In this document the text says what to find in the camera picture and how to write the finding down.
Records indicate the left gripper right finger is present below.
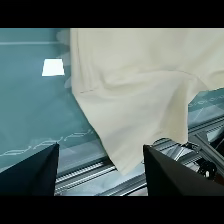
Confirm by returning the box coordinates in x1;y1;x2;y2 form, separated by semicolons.
142;144;224;197

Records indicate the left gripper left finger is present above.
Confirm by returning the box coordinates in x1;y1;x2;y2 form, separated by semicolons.
0;143;61;197

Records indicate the silver frame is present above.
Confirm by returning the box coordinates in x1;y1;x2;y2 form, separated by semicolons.
54;114;224;197

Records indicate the cream garment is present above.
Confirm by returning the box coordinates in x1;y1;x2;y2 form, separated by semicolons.
69;27;224;176

